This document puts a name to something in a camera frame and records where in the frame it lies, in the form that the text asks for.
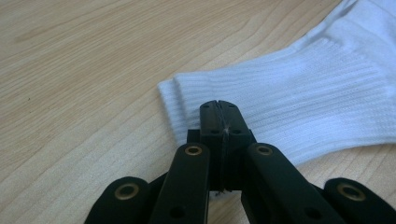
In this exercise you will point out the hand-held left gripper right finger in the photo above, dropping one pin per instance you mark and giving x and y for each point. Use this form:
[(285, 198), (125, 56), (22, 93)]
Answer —
[(267, 180)]

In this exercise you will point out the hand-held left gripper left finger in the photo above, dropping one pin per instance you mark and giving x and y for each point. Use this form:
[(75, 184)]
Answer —
[(186, 186)]

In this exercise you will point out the white sock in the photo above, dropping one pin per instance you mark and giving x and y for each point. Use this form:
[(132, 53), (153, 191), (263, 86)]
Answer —
[(172, 109), (295, 99)]

